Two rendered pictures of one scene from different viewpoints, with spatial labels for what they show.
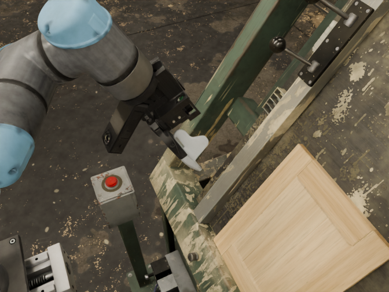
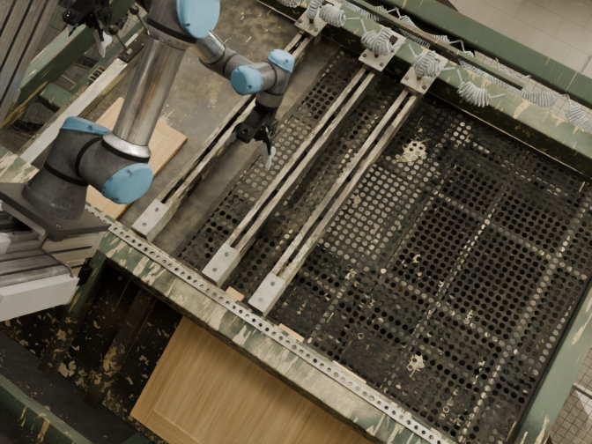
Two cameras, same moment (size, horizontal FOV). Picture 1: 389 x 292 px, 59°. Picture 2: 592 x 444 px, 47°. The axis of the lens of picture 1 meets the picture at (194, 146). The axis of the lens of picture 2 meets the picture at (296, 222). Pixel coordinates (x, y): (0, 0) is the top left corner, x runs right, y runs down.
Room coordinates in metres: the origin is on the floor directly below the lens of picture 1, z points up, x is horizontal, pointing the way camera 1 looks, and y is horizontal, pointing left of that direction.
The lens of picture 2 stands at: (-1.59, 1.24, 1.58)
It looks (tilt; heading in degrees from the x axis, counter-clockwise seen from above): 10 degrees down; 307
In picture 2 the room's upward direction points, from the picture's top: 29 degrees clockwise
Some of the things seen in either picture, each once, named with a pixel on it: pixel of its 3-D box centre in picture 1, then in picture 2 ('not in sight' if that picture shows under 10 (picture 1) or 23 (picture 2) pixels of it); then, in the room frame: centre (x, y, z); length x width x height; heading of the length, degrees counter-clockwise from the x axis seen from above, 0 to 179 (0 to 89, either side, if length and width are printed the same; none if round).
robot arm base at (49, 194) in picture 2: not in sight; (60, 187); (-0.19, 0.30, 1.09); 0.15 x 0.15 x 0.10
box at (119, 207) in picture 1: (116, 197); not in sight; (0.64, 0.27, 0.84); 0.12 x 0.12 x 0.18; 25
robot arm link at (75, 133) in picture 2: not in sight; (82, 146); (-0.19, 0.30, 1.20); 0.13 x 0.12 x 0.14; 12
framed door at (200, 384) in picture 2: not in sight; (267, 423); (-0.46, -0.66, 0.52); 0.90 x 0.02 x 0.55; 25
